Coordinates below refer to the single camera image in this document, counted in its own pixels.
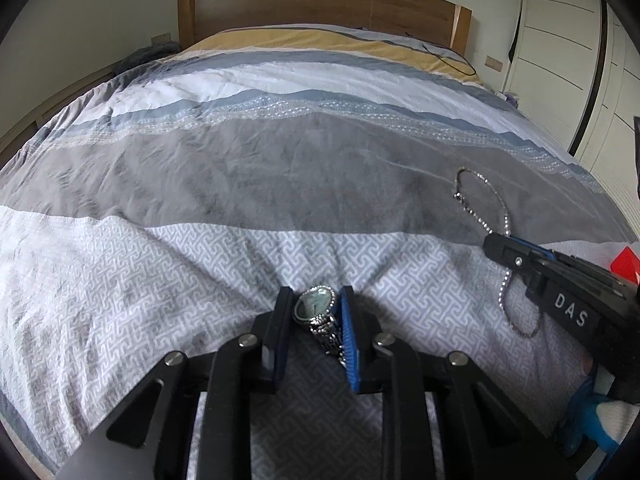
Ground black cable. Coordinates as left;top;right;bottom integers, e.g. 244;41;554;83
421;42;477;80

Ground wooden headboard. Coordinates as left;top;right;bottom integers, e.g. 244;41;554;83
177;0;473;56

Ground silver chain necklace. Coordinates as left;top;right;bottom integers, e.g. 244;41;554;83
452;167;542;339

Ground striped duvet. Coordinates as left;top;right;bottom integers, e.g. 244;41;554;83
0;27;636;480

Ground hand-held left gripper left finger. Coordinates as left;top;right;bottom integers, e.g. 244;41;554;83
55;287;296;480

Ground wooden bed side rail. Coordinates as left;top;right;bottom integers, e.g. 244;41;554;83
0;67;121;158

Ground grey cloth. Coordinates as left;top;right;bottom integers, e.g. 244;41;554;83
119;42;182;70

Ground white wardrobe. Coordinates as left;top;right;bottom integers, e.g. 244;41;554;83
502;0;640;201

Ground red shallow box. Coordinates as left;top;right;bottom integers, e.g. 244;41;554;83
607;240;640;283

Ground silver wristwatch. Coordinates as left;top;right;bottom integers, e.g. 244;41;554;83
292;285;351;366

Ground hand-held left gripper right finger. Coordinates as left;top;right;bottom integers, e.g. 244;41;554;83
340;285;571;480

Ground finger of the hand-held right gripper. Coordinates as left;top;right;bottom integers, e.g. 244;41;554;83
507;237;638;288
482;232;548;278

